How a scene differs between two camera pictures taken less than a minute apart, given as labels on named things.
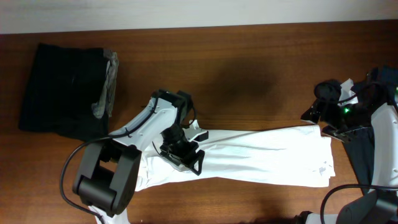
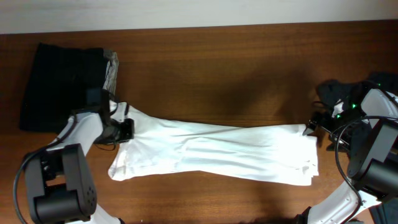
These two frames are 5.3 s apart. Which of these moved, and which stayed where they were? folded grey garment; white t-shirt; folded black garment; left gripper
Moved: white t-shirt; left gripper
Stayed: folded grey garment; folded black garment
